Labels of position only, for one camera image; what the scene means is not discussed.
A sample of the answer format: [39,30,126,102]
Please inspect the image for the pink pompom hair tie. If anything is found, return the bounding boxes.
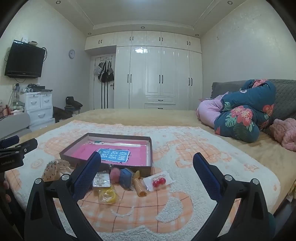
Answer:
[110,168,123,183]

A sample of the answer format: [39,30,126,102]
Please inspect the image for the blue square fabric pouch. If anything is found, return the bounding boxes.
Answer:
[120,168,135,189]

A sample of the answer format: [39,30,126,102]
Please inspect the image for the blue floral quilt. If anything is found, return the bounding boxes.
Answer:
[214,79,277,142]

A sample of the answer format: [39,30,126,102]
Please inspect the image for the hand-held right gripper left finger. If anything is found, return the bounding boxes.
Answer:
[24,151,109,241]

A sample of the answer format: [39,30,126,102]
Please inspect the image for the grey chair back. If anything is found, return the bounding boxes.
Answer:
[0,113,31,139]

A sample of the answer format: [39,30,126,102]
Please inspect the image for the beige spiral hair clip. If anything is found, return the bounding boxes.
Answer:
[132,171,147,197]

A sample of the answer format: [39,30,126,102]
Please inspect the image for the grey quilted headboard cover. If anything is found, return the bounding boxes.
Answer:
[210,79,296,135]

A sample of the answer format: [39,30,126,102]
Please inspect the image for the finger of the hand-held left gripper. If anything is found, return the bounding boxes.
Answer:
[0,136,20,149]
[0,138,38,163]

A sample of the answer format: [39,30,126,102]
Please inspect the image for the brown cardboard box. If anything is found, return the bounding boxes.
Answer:
[59,133,152,178]

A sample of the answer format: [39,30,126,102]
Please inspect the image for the clear earring card packet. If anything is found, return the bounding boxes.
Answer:
[92,172,111,188]

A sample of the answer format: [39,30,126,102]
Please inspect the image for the yellow hair ties packet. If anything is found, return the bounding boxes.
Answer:
[98,188,118,204]

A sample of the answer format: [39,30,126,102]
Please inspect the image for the person's left hand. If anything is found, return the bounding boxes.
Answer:
[0,180,11,203]

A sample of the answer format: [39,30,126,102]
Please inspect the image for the dark clothes pile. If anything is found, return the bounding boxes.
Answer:
[65,96,83,114]

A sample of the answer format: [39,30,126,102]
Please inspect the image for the pink sequin mesh scrunchie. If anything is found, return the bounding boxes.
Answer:
[42,159,71,182]

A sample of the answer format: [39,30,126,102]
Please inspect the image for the hanging black bags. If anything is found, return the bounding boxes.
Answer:
[94,60,115,82]

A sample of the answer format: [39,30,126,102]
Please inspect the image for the white wardrobe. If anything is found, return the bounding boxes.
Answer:
[84,31,203,110]

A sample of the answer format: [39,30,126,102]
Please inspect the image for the pink quilt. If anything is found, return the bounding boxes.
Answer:
[196,94,226,127]

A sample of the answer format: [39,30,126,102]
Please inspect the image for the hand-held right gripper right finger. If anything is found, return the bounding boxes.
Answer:
[188,152,270,241]

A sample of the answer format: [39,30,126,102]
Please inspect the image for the black television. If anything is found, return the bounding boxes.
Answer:
[5,40,45,78]

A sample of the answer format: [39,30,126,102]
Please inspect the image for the white drawer cabinet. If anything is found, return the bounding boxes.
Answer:
[20,89,56,129]

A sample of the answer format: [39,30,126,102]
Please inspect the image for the black set-top device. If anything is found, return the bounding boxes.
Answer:
[27,84,53,93]

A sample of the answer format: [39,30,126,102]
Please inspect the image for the white door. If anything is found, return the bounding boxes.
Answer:
[94,54,116,109]

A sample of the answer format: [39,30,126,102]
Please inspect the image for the orange and white fleece blanket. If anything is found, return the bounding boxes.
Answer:
[5,119,281,241]

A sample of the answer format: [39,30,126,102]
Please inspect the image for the pink knitted blanket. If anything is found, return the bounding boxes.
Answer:
[269,118,296,151]

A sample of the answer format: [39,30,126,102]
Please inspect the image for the red cherry earrings packet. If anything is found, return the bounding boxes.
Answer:
[143,170,173,192]

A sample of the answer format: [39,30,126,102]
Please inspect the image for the dark brown bag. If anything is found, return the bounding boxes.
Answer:
[53,106,74,122]

